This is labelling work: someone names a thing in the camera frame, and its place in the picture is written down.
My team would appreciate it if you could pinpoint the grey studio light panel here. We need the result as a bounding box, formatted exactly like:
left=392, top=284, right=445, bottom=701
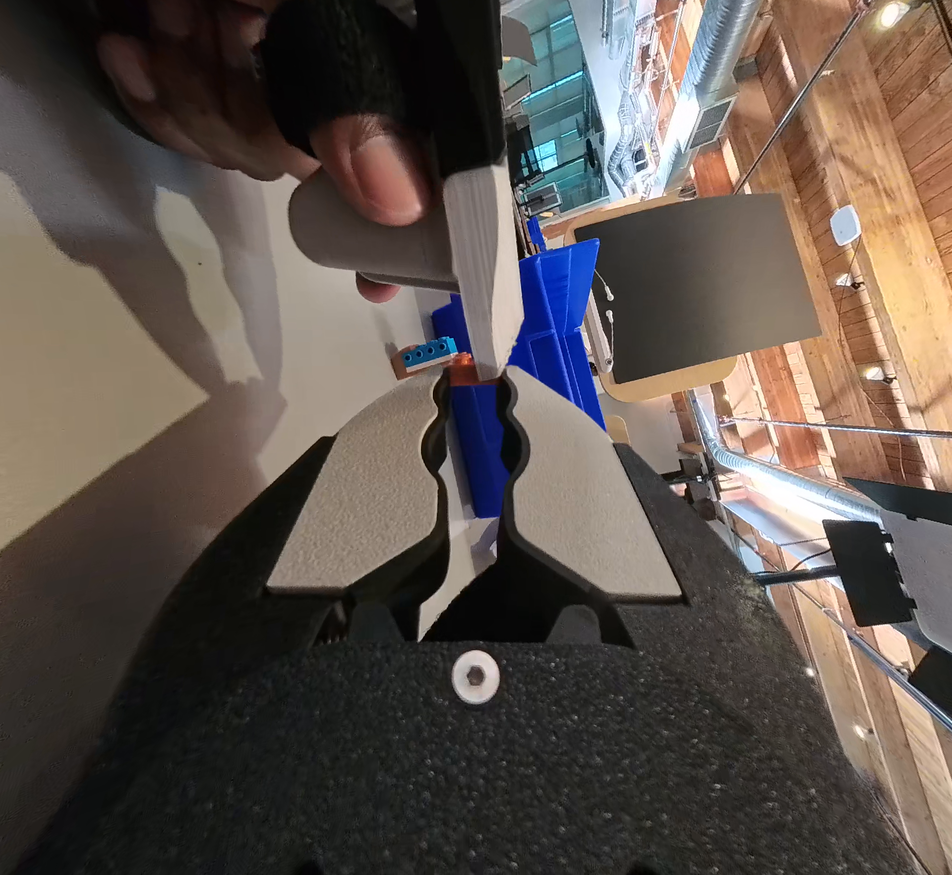
left=822, top=477, right=952, bottom=656

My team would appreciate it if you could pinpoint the black wood-edged divider panel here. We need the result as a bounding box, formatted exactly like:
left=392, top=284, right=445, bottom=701
left=563, top=192, right=824, bottom=403

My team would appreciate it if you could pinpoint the blue plastic bin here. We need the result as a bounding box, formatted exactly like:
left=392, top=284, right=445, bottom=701
left=431, top=239, right=607, bottom=519

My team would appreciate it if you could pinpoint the blue and brown brick assembly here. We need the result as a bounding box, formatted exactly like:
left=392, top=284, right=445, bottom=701
left=392, top=335, right=460, bottom=379

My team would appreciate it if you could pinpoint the orange toy brick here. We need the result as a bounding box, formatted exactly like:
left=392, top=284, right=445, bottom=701
left=445, top=353, right=498, bottom=386

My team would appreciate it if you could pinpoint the white metal frame rail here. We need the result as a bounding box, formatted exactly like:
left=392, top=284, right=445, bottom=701
left=586, top=268, right=617, bottom=374

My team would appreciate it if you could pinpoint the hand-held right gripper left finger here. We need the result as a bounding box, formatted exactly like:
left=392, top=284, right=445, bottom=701
left=266, top=371, right=452, bottom=597

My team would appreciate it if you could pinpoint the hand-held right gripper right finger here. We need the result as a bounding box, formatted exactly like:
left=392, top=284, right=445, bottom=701
left=502, top=368, right=685, bottom=604

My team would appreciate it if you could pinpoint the black tripod stand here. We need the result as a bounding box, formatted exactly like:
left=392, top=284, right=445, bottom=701
left=753, top=564, right=841, bottom=587

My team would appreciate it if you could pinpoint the silver ventilation duct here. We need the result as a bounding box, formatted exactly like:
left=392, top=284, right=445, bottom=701
left=654, top=0, right=797, bottom=191

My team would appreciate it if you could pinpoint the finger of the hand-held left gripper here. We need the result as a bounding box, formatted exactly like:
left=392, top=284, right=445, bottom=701
left=444, top=162, right=524, bottom=379

